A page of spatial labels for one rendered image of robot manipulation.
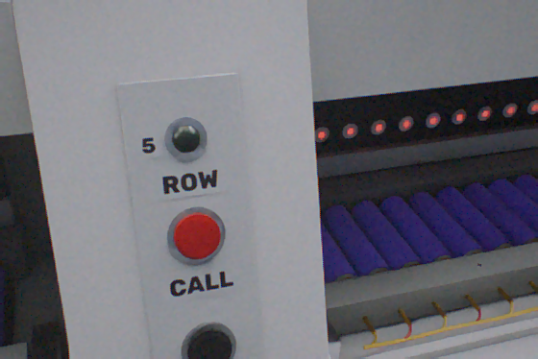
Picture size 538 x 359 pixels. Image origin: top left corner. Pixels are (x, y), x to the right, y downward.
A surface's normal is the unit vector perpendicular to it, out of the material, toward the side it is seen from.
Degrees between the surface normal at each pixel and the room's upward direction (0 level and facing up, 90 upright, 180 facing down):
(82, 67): 90
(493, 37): 110
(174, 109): 90
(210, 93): 90
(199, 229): 90
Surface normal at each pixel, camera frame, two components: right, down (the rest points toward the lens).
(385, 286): 0.03, -0.84
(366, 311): 0.30, 0.51
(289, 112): 0.29, 0.19
